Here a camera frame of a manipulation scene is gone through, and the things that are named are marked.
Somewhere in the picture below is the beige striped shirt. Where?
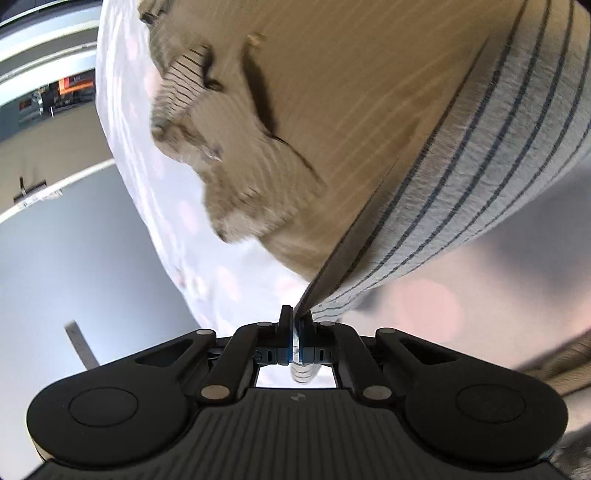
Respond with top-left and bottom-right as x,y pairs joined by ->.
137,1 -> 590,321

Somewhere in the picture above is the stack of folded clothes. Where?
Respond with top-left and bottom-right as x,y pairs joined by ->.
519,330 -> 591,397

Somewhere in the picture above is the pink dotted bed sheet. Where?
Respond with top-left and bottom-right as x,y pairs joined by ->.
96,1 -> 590,366

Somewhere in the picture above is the cream bedroom door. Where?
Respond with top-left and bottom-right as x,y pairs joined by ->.
1,103 -> 112,212

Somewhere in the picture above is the grey wall switch plate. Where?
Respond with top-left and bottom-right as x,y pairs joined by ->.
64,321 -> 100,370

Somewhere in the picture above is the black door handle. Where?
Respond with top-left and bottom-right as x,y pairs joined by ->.
13,176 -> 47,204

